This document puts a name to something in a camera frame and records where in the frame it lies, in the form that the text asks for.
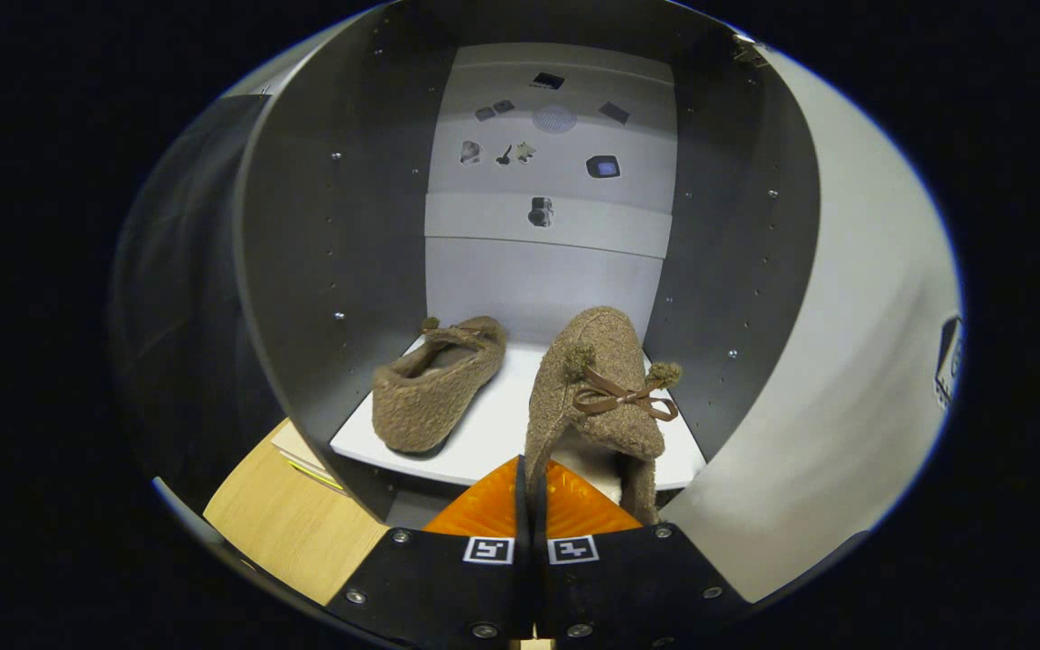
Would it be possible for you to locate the brown fuzzy shoe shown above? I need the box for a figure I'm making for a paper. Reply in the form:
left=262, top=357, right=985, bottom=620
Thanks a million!
left=371, top=315, right=509, bottom=454
left=525, top=306, right=683, bottom=526

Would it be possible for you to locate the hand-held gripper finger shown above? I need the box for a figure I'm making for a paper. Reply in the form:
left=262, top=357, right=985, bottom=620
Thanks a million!
left=326, top=456, right=534, bottom=644
left=534, top=460, right=756, bottom=644

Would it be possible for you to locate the dark grey shoe cabinet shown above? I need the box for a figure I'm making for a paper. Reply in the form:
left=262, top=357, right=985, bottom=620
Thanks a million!
left=231, top=0, right=823, bottom=529

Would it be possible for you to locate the black backdrop cloth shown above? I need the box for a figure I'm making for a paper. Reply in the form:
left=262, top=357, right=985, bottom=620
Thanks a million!
left=109, top=95, right=286, bottom=506

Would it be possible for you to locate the yellow-edged book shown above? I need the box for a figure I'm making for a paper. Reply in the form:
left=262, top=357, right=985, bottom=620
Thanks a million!
left=281, top=451, right=349, bottom=496

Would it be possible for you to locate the beige book with orange print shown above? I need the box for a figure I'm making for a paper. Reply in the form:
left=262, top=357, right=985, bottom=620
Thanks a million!
left=269, top=418, right=333, bottom=475

